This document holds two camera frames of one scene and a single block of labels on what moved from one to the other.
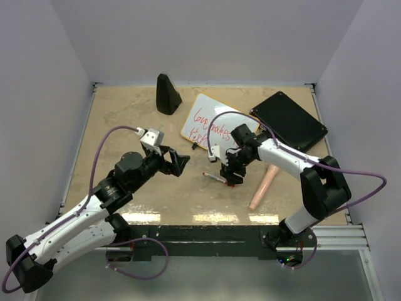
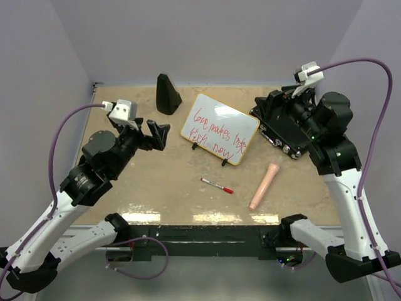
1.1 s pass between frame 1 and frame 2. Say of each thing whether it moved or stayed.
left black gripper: moved
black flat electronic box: stayed
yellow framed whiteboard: stayed
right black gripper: moved
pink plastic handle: stayed
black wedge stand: stayed
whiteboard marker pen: moved
